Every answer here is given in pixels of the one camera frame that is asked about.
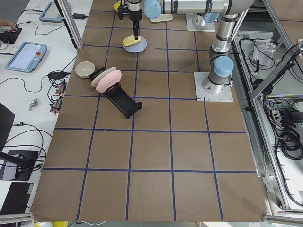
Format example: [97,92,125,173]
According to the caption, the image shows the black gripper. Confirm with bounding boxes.
[128,9,142,40]

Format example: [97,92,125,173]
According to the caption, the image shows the yellow bread roll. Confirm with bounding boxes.
[122,35,141,47]

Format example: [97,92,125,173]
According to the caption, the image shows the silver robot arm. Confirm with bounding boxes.
[126,0,254,40]
[203,11,247,94]

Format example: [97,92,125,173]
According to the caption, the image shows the blue plate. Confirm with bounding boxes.
[122,36,147,53]

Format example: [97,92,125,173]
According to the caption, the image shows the pink plate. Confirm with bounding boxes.
[96,70,122,93]

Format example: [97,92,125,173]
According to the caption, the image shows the cream plate in rack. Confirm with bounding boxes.
[89,67,116,87]

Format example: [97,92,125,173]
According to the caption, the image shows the cream bowl with lemon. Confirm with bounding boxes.
[113,1,127,14]

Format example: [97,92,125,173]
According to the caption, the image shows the white rectangular tray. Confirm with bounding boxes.
[150,14,173,23]

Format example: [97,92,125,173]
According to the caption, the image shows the black power adapter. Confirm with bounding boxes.
[72,13,88,20]

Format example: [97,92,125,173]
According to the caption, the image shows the cream empty bowl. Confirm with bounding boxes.
[75,61,95,79]

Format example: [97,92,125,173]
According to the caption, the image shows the black dish rack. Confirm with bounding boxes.
[104,82,142,119]

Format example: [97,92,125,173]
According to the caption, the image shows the far blue teach pendant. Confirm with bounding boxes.
[39,2,63,23]

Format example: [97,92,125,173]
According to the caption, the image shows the blue teach pendant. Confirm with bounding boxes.
[39,2,63,23]
[5,42,47,73]

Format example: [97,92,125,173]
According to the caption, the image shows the near blue teach pendant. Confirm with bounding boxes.
[5,42,47,73]

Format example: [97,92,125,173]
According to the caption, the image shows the black monitor stand base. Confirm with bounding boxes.
[0,150,38,181]

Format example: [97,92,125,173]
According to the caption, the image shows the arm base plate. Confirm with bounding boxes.
[194,72,233,102]
[186,13,219,32]

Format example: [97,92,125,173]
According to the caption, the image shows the aluminium frame post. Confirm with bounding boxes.
[54,0,83,50]

